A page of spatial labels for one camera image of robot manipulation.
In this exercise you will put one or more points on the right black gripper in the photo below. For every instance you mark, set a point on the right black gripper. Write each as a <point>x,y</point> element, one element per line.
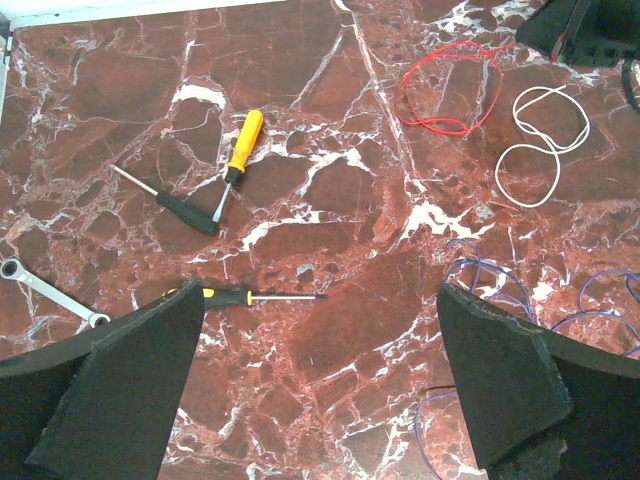
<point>584,32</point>

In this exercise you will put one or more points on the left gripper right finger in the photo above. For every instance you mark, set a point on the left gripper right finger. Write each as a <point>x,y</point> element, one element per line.
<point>539,405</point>

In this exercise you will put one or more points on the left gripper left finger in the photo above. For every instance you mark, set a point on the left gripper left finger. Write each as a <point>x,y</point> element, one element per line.
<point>101,404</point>

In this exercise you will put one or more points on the black yellow phillips screwdriver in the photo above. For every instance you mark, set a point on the black yellow phillips screwdriver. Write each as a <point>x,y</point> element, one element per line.
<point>223,298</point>

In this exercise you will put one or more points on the silver ratchet wrench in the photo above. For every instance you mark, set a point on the silver ratchet wrench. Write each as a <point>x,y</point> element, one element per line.
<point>13,269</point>

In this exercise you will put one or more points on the black handle screwdriver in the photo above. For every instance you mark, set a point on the black handle screwdriver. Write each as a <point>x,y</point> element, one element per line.
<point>186,212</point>

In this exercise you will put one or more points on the yellow handle flat screwdriver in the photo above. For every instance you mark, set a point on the yellow handle flat screwdriver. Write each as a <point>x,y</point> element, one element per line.
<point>243,148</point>

